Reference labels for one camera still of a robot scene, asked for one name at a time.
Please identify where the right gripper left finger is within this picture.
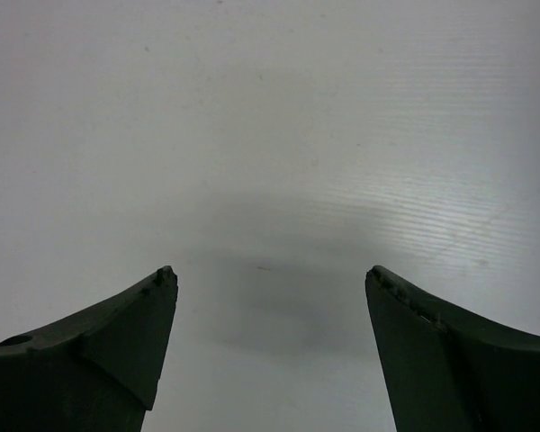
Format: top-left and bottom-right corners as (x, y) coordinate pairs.
(0, 266), (178, 431)

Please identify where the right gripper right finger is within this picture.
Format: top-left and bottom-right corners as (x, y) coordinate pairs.
(365, 265), (540, 431)

